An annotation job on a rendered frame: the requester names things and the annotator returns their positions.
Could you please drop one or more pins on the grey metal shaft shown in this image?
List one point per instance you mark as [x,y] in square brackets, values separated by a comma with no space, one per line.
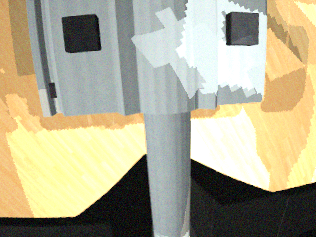
[168,150]

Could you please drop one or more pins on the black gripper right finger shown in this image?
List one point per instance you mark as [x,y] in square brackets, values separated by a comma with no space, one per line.
[222,206]

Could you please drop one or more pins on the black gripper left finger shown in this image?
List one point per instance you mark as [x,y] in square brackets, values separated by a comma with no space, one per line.
[124,211]

